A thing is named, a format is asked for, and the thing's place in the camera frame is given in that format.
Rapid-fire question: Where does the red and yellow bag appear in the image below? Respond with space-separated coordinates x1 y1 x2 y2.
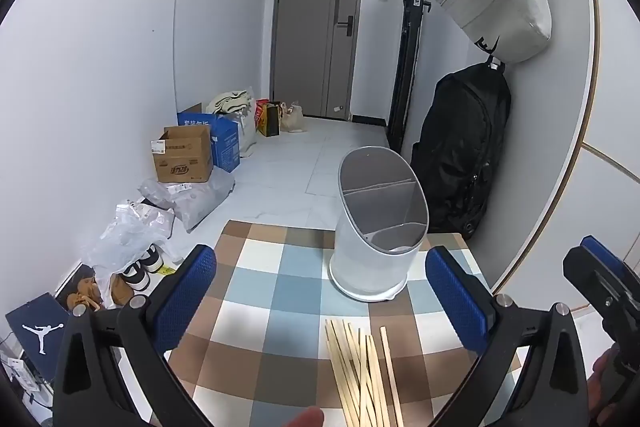
255 99 271 135

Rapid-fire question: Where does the person's left hand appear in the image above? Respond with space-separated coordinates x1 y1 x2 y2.
282 407 326 427

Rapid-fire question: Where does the blue cardboard box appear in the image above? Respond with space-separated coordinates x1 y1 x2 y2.
176 103 242 172

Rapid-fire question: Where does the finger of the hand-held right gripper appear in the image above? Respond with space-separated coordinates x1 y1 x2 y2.
562 234 633 308

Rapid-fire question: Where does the clear plastic bag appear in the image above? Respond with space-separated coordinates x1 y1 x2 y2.
81 201 183 308

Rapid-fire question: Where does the bundle of wooden chopsticks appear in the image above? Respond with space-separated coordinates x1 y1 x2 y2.
324 318 405 427

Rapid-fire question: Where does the beige tote bag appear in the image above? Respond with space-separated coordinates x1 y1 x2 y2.
279 102 305 134

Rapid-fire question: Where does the black open door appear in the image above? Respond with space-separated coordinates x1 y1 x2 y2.
387 0 433 152

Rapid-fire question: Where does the white cable bundle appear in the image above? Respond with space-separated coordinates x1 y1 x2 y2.
0 347 53 427

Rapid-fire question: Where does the person's right hand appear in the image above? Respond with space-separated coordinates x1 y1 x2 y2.
586 349 623 425

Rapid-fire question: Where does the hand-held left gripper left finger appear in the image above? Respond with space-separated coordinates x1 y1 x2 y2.
52 244 218 427

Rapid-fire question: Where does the black paper bag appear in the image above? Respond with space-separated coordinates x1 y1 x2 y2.
260 103 282 138

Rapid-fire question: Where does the grey door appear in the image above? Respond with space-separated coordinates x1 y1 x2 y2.
272 0 366 120

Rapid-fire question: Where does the white plastic utensil holder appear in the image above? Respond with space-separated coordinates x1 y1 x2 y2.
328 146 431 303

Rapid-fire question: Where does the brown cardboard box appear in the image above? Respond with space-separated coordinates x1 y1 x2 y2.
151 125 215 184

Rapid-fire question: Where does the plaid tablecloth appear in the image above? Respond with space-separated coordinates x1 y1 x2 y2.
167 220 523 427

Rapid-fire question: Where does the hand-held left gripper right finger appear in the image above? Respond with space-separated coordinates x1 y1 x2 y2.
425 246 591 427

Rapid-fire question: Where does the brown boot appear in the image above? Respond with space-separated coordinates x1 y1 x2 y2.
109 277 135 308

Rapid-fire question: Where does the navy shoe box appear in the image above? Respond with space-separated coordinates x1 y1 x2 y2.
5 291 71 383

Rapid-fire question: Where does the black backpack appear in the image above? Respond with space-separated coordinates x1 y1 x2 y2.
409 62 512 240

